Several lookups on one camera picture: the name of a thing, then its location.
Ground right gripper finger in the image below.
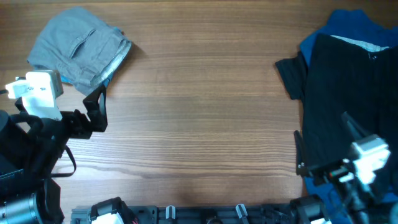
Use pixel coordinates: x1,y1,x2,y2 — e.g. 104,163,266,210
294,130,305,167
341,111,370,140

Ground grey cotton shorts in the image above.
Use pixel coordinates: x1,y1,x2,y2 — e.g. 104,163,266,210
27,7,133,95

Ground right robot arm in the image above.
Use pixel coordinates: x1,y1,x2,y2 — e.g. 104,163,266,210
290,113,397,223

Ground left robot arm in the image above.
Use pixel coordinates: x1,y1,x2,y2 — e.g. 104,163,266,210
1,85,108,223

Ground folded blue denim jeans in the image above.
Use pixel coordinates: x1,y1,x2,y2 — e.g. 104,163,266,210
61,27,124,87

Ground black garment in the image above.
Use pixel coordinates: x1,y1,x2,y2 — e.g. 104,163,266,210
275,34,397,192

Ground light grey garment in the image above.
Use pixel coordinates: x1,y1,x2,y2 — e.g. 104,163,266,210
333,35,389,52

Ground blue shirt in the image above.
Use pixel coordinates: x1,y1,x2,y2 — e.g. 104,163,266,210
298,9,398,224

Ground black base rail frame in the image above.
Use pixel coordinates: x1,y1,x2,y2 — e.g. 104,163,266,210
70,197,297,224

